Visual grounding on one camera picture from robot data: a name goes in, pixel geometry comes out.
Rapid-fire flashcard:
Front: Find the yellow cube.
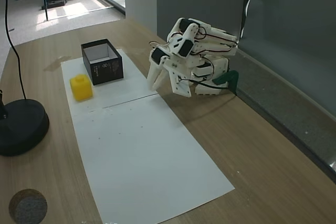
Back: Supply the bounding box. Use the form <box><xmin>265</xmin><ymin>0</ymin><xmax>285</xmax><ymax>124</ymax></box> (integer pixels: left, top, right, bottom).
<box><xmin>69</xmin><ymin>73</ymin><xmax>95</xmax><ymax>102</ymax></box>

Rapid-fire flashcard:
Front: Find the dark open box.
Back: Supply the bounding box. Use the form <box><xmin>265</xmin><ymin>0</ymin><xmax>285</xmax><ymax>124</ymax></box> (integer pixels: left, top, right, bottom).
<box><xmin>80</xmin><ymin>38</ymin><xmax>124</xmax><ymax>86</ymax></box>

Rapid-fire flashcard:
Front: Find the white paper sheet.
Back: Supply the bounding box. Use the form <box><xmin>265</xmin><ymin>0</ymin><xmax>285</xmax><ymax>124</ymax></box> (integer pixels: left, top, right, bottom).
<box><xmin>71</xmin><ymin>93</ymin><xmax>236</xmax><ymax>223</ymax></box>
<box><xmin>61</xmin><ymin>48</ymin><xmax>159</xmax><ymax>118</ymax></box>

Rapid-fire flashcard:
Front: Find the green table clamp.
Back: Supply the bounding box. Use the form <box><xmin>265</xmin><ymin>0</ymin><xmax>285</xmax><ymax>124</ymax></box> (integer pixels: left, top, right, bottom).
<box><xmin>212</xmin><ymin>70</ymin><xmax>240</xmax><ymax>94</ymax></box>

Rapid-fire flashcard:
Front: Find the black round stand base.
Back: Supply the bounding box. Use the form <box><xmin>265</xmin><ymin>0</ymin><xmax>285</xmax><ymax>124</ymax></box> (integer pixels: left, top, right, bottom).
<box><xmin>0</xmin><ymin>90</ymin><xmax>50</xmax><ymax>157</ymax></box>

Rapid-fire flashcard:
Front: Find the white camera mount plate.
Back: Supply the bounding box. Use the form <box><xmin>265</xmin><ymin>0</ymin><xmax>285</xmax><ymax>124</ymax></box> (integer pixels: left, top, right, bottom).
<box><xmin>167</xmin><ymin>69</ymin><xmax>194</xmax><ymax>97</ymax></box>

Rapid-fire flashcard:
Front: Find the black camera cable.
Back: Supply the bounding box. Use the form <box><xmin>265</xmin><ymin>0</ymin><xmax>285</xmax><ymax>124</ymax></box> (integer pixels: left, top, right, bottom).
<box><xmin>178</xmin><ymin>77</ymin><xmax>238</xmax><ymax>96</ymax></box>

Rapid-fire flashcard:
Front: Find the black stand cable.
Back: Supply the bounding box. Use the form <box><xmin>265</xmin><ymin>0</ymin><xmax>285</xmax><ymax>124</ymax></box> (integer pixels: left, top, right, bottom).
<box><xmin>3</xmin><ymin>0</ymin><xmax>27</xmax><ymax>101</ymax></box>

